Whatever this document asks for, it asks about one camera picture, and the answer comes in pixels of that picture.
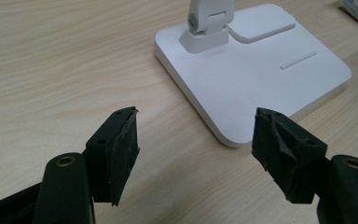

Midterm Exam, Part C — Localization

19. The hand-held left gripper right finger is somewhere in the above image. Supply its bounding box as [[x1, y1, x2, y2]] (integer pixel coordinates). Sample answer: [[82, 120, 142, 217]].
[[251, 106, 329, 204]]

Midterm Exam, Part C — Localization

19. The white desk lamp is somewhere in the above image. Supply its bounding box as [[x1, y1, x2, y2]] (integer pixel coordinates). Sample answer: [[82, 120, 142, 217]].
[[154, 0, 352, 148]]

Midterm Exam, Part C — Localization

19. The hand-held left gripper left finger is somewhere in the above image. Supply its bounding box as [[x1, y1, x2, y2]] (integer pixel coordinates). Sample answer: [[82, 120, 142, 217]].
[[85, 105, 141, 207]]

